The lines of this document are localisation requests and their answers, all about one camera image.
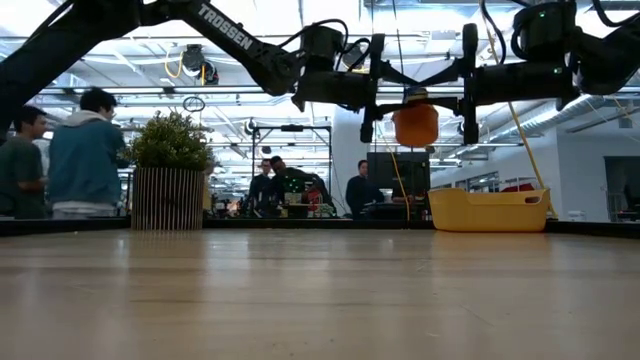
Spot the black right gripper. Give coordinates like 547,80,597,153
424,23,581,146

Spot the potted plant striped pot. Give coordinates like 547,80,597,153
119,110,217,233

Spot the yellow plastic basket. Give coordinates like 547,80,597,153
427,187,552,234

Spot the person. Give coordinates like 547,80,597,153
47,86,127,220
248,158,274,217
0,104,50,220
345,159,387,220
269,155,332,219

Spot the black ceiling cable reel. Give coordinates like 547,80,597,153
342,43,367,72
180,43,220,87

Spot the black monitor screen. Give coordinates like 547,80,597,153
366,151,432,192

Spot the yellow hanging cable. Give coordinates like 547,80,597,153
478,0,560,220

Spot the black hanging cable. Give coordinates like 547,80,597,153
390,0,417,221

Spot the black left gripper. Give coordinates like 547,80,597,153
292,33,420,144

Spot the black metal frame stand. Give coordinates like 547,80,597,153
250,124,333,201

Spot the black table frame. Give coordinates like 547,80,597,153
0,217,640,238

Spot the orange measuring cup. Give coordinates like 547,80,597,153
391,98,441,149

